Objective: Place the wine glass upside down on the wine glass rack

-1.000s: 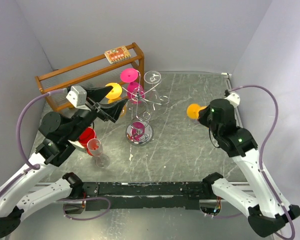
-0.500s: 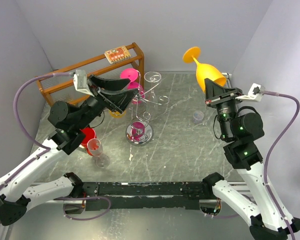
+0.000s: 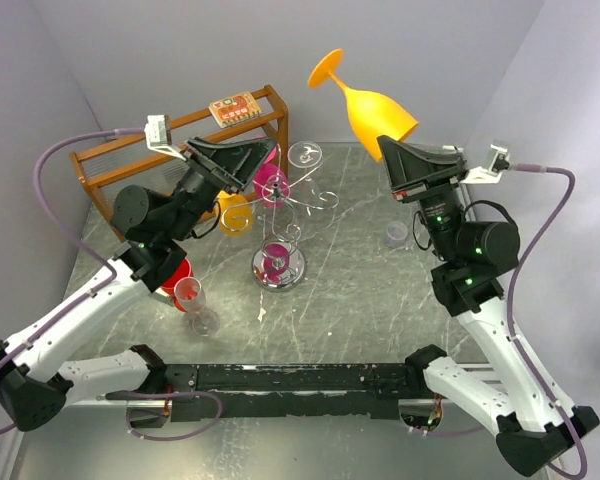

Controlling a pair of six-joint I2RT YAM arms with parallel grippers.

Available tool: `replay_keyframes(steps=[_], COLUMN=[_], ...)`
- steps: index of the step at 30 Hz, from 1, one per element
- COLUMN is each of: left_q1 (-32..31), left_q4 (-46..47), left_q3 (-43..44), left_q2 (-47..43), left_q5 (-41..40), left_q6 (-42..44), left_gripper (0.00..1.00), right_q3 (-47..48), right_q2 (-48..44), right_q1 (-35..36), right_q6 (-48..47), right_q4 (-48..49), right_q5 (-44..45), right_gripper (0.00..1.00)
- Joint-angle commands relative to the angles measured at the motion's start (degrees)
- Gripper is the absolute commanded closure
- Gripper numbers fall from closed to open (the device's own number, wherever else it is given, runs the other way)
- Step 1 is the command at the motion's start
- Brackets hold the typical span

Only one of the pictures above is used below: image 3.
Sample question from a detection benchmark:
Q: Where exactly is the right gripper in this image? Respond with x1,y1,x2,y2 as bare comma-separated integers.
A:
376,133,467,260

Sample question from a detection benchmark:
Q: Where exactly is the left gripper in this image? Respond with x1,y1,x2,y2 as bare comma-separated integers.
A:
167,136,279,241

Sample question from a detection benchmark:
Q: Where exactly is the pink wine glass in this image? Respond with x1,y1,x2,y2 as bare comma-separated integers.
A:
252,144,289,209

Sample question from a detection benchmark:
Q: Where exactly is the orange wine glass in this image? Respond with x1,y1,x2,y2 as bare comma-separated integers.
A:
217,191,253,236
307,48,419,163

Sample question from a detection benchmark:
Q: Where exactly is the orange wine glass front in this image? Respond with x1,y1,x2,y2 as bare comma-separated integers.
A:
307,48,419,163

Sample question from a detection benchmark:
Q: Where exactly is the clear wine glass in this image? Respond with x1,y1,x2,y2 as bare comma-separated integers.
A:
287,141,323,219
174,277,220,336

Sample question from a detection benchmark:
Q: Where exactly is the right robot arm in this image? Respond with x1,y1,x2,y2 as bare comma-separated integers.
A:
377,135,600,477

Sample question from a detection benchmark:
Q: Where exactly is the wooden shelf rack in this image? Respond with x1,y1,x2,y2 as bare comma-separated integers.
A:
69,85,289,222

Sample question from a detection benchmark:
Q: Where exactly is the chrome wine glass rack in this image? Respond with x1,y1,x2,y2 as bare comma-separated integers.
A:
246,173,339,292

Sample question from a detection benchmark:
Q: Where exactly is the orange spiral notebook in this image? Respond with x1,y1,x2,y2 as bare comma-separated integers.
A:
209,92,262,128

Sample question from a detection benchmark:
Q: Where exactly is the small clear purple cup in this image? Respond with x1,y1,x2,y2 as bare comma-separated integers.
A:
386,221,409,249

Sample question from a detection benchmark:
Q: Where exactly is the red plastic cup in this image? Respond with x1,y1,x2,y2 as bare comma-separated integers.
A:
160,257,193,296

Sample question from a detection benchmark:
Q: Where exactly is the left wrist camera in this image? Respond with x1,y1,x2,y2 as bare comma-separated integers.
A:
144,114,185,161

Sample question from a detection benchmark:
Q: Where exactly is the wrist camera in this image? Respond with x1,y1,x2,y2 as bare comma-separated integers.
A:
461,141,510,185
144,114,185,161

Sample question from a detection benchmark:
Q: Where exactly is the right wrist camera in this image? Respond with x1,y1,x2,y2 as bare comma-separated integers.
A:
461,141,510,185

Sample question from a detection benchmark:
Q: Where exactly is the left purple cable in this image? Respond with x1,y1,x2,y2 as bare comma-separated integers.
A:
0,127,149,438

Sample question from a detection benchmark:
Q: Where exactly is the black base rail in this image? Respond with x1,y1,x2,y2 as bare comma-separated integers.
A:
137,363,433,420

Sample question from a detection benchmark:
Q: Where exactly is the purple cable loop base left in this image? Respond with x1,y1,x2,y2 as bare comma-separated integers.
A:
104,389,226,442

